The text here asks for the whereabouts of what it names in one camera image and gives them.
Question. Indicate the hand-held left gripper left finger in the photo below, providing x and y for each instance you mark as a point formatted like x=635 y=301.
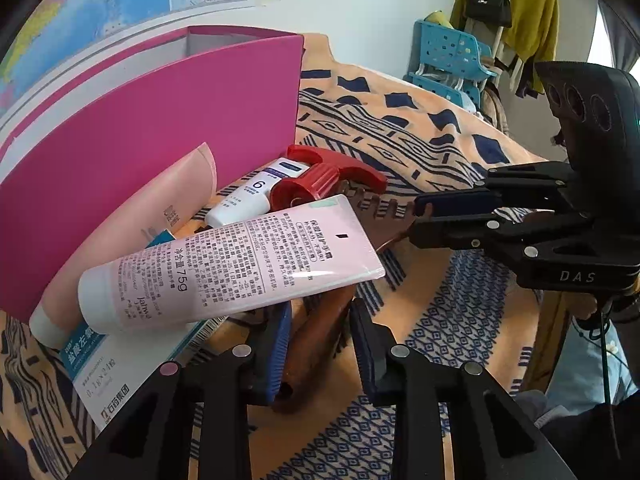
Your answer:
x=277 y=355

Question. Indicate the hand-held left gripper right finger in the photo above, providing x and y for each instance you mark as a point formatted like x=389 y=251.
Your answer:
x=365 y=355

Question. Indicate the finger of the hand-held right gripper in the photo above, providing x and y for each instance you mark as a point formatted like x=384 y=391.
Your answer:
x=450 y=234
x=450 y=204

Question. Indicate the brown wooden comb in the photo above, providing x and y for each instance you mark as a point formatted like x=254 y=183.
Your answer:
x=315 y=345

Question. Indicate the light pink printed tube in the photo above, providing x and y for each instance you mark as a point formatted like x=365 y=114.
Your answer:
x=225 y=270

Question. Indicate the red spray trigger head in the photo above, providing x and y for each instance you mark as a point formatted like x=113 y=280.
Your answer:
x=310 y=182

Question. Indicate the white and teal medicine box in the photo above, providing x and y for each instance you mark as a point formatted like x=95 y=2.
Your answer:
x=115 y=380

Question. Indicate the pink cardboard box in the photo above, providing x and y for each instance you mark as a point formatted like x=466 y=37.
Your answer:
x=125 y=135

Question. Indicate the grey curtain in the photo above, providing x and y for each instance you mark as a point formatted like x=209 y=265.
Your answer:
x=620 y=35

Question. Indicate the blue plastic basket rack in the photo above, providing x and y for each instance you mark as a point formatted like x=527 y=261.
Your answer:
x=445 y=50

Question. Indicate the yellow hanging garment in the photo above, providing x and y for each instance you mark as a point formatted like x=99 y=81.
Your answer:
x=530 y=20

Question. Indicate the yellow item in rack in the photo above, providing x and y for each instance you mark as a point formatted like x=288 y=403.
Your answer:
x=440 y=19

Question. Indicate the peach cosmetic tube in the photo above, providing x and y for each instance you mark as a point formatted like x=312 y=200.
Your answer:
x=150 y=210

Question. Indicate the black handbag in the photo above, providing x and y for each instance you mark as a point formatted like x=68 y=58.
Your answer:
x=487 y=7

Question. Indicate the person's dark clothing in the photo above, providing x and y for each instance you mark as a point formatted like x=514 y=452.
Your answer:
x=575 y=435

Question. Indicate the colourful wall map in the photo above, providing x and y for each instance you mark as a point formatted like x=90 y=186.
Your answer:
x=50 y=35

